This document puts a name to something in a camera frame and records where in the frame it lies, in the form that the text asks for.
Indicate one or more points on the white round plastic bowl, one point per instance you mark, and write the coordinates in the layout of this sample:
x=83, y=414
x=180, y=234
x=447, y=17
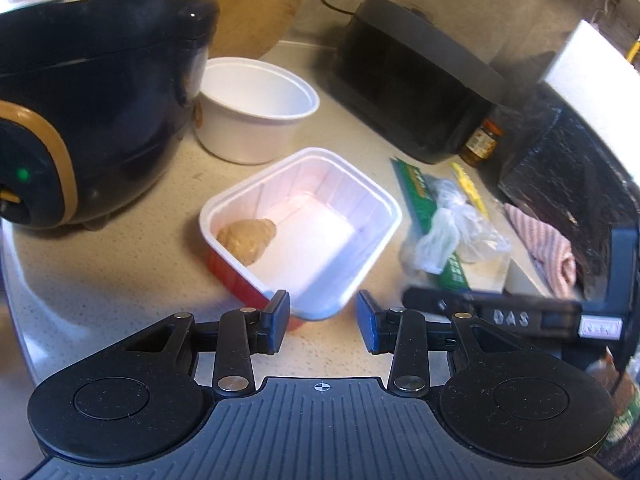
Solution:
x=249, y=110

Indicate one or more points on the brown food lump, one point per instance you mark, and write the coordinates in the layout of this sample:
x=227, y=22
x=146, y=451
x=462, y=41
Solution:
x=248, y=239

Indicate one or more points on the black square appliance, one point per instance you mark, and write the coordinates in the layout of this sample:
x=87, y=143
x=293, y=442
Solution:
x=410, y=82

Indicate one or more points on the yellow packet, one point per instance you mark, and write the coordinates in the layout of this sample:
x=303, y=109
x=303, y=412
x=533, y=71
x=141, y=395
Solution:
x=469, y=189

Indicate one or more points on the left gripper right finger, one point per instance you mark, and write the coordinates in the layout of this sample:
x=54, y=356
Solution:
x=408, y=337

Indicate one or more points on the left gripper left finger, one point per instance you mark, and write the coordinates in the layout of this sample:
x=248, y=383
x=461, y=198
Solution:
x=237, y=336

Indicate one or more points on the green snack wrapper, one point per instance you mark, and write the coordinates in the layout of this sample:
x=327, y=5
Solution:
x=425, y=199

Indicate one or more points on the orange lid sauce jar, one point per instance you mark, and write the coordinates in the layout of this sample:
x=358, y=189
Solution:
x=479, y=147

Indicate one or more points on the red white rectangular tray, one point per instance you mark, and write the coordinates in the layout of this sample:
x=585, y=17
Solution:
x=332, y=223

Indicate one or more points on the pink striped cloth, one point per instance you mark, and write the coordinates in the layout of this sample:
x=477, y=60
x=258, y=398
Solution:
x=550, y=250

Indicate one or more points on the black textured bag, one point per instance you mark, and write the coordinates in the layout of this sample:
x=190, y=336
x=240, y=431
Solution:
x=555, y=168

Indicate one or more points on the clear plastic bag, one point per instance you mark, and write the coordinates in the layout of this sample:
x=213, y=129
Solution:
x=456, y=228

